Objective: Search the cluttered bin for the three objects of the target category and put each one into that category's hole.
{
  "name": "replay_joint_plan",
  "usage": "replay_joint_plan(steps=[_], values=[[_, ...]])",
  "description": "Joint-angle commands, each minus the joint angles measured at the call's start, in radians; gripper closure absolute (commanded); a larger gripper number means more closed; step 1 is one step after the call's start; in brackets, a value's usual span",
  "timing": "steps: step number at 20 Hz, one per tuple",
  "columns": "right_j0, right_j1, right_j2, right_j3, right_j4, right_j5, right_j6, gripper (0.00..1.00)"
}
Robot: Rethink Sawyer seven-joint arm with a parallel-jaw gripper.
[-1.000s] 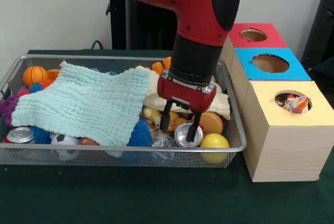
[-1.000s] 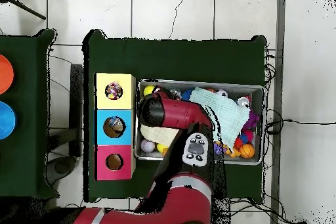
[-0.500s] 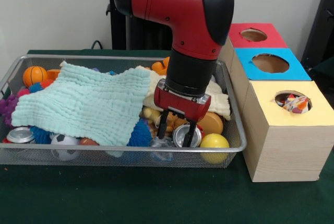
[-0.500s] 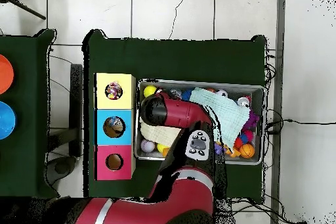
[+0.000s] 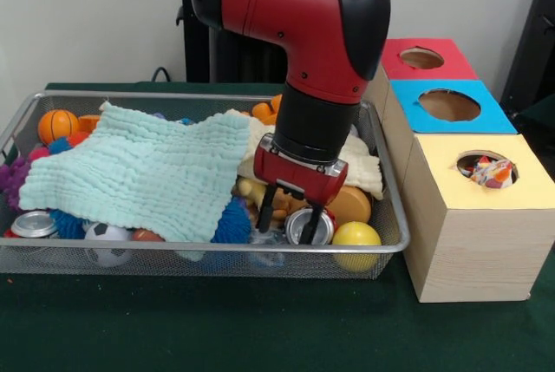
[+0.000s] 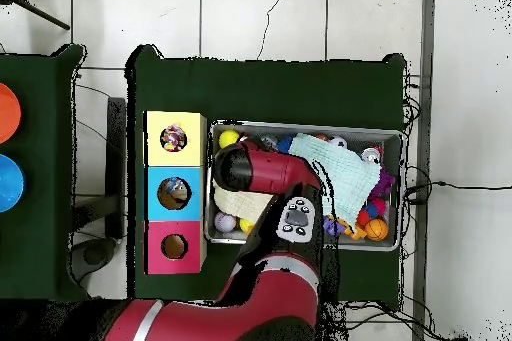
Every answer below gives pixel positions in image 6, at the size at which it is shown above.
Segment white toy baseball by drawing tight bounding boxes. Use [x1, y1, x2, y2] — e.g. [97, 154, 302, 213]
[213, 211, 238, 234]

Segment grey floor foot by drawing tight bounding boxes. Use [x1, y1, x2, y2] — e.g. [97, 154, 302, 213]
[70, 236, 118, 283]

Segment dark green table cloth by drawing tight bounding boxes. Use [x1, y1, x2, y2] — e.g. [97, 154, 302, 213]
[0, 43, 91, 304]
[124, 43, 409, 312]

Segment dark tripod leg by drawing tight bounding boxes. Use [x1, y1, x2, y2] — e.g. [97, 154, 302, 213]
[0, 0, 72, 32]

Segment orange toy basketball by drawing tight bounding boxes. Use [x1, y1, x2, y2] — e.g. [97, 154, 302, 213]
[364, 217, 390, 243]

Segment orange round bowl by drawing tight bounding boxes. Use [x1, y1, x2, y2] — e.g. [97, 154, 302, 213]
[0, 82, 23, 145]

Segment red and silver can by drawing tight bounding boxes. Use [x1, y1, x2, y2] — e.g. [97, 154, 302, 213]
[359, 145, 384, 165]

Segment black cable with plug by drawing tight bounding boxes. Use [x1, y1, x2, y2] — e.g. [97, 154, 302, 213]
[402, 164, 512, 206]

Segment yellow ball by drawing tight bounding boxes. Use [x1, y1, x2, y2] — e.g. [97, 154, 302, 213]
[218, 129, 241, 150]

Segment blue round bowl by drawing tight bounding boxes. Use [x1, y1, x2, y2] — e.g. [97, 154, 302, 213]
[0, 152, 27, 214]

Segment purple spiky toy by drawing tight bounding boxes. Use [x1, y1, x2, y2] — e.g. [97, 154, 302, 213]
[369, 167, 397, 199]

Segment mint waffle cloth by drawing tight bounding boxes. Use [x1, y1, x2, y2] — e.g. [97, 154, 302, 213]
[287, 132, 382, 230]

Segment small polka dot paper ball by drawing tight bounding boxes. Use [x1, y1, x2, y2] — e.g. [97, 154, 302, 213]
[159, 124, 188, 153]

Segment silver wire mesh bin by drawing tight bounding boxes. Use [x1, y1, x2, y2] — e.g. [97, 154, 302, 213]
[204, 119, 405, 253]

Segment cream waffle cloth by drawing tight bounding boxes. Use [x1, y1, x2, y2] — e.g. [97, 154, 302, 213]
[212, 180, 278, 220]

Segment wooden box three round holes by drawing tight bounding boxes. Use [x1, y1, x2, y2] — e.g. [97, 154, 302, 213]
[142, 111, 209, 277]

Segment black upright panel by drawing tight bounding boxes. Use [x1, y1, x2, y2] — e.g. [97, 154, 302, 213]
[106, 96, 128, 241]

